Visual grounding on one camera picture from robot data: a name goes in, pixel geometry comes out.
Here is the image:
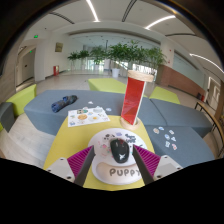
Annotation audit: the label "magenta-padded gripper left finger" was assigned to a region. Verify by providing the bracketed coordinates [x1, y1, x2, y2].
[45, 145, 97, 187]

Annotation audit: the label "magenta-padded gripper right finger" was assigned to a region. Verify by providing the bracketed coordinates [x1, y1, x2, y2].
[132, 144, 184, 186]

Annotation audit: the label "black computer mouse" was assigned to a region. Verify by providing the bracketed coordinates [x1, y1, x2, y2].
[109, 138, 131, 164]

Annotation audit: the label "white round printed mouse pad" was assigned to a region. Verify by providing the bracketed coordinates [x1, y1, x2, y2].
[87, 127, 148, 186]

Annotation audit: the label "group of small loose stickers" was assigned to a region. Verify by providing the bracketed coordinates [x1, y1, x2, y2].
[152, 126, 179, 151]

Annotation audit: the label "white sticker sheet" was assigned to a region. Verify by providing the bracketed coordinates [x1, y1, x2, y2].
[67, 105, 111, 128]

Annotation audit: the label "gray upholstered bench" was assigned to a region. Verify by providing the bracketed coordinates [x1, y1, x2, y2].
[144, 124, 216, 168]
[23, 89, 154, 137]
[150, 98, 213, 138]

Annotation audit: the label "lime green upholstered bench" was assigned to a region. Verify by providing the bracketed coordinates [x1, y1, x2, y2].
[87, 77, 128, 95]
[0, 83, 38, 133]
[148, 85, 182, 105]

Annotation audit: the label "wooden chair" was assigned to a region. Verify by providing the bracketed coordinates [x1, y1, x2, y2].
[194, 99, 224, 158]

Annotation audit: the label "dark gray ottoman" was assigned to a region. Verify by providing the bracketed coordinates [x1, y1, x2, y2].
[0, 101, 16, 133]

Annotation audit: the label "group of potted plants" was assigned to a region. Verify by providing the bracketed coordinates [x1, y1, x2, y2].
[67, 39, 168, 78]

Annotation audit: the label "group of ceiling strip lights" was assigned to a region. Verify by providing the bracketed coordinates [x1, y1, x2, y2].
[85, 0, 224, 74]

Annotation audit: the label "red panel stand, rope ends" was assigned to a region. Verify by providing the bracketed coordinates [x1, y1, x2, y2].
[119, 69, 155, 131]

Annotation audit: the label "golden wall plaque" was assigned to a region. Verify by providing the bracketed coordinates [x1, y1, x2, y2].
[54, 42, 64, 53]

